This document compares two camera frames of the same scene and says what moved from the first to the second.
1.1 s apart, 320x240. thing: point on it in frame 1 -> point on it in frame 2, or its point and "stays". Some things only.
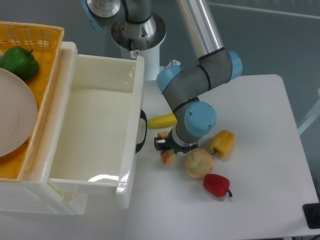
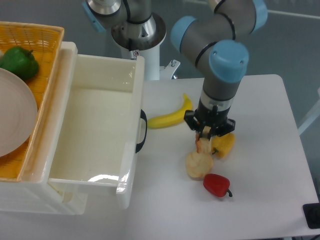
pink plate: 18,111 stays
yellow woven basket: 44,42 stays
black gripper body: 168,142 -> 203,118
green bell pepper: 20,61 stays
